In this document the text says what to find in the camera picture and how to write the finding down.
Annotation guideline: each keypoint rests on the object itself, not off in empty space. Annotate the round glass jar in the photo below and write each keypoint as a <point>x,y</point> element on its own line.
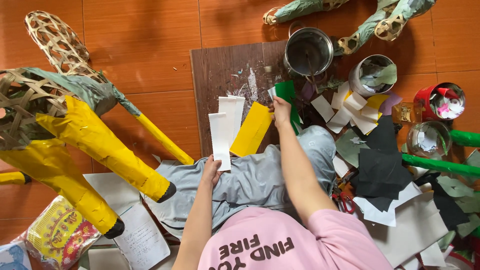
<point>428,138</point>

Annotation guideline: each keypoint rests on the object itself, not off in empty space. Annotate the metal tin with paper scraps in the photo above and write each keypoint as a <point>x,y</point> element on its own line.
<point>371,75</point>

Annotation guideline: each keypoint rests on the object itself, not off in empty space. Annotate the steel pot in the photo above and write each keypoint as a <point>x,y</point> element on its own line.
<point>308,50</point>

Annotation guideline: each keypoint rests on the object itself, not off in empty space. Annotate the person's right hand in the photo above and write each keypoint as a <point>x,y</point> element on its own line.
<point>282,112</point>

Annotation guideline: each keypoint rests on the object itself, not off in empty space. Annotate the blue printed paper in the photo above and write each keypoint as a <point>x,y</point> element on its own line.
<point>13,258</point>

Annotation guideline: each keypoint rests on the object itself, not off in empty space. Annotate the yellow paper strip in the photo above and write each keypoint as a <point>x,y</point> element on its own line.
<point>250,129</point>

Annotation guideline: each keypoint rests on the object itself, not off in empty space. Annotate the small white paper piece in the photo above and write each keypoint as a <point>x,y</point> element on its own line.
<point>271,92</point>

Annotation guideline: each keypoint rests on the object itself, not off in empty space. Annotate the brown wooden board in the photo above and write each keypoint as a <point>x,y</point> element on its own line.
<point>213,75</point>

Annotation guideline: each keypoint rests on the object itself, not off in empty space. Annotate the heap of white paper pieces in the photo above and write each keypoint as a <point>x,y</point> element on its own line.
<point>354,110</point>

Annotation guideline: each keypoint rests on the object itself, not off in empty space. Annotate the forked bamboo frame green paper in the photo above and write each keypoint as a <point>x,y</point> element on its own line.
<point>386,22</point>

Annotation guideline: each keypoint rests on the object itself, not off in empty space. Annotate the red scissors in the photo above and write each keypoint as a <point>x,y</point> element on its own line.
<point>345,202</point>

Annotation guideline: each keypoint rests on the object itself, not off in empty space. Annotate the plain white paper sheet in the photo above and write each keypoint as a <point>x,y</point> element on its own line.
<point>112,191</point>

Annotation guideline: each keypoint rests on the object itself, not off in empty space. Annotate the grey-green paper sheet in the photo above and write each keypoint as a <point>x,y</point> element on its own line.
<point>348,150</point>

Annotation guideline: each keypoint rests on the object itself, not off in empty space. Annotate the small clear plastic box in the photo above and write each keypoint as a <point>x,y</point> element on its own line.
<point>405,113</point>

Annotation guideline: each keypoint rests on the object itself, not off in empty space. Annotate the small bamboo frame green paper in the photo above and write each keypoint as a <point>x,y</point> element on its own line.
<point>300,9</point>

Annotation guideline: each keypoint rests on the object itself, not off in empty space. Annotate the colourful printed plastic packet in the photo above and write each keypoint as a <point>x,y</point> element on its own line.
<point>60,236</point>

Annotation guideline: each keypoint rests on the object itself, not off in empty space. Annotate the person's grey trousers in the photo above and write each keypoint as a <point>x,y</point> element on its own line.
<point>247,183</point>

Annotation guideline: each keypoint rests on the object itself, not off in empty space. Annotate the short green paper-wrapped stick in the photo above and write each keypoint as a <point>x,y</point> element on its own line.
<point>467,138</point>

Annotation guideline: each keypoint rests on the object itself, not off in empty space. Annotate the green paper sheet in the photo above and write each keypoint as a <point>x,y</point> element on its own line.
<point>287,92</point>

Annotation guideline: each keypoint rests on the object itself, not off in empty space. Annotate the white notebook page with writing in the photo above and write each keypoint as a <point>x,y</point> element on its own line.
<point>142,240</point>

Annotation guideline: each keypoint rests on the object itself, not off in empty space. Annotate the long green paper-wrapped stick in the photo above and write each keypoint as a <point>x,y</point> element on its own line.
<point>438,165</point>

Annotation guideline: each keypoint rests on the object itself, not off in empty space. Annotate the black paper sheets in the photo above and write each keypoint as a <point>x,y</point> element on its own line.
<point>380,168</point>

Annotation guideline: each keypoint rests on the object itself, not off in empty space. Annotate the long white paper strip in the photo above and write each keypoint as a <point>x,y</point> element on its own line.
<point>219,138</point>

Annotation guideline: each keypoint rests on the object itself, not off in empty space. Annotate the purple paper piece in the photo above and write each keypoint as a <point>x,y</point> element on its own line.
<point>390,104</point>

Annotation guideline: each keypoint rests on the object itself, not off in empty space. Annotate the large bamboo frame yellow paper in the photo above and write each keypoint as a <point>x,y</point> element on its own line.
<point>86,142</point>

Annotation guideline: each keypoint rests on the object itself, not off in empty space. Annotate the heap of large paper sheets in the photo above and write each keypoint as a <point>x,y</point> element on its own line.
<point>416,225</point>

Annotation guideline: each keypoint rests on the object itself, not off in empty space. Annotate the person's pink shirt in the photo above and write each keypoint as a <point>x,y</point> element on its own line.
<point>292,243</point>

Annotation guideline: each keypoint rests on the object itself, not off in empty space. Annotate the person's left hand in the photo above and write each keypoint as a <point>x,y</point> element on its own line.
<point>210,174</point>

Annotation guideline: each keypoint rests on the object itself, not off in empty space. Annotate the red tin with paper flowers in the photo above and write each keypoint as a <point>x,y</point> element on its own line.
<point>440,101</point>

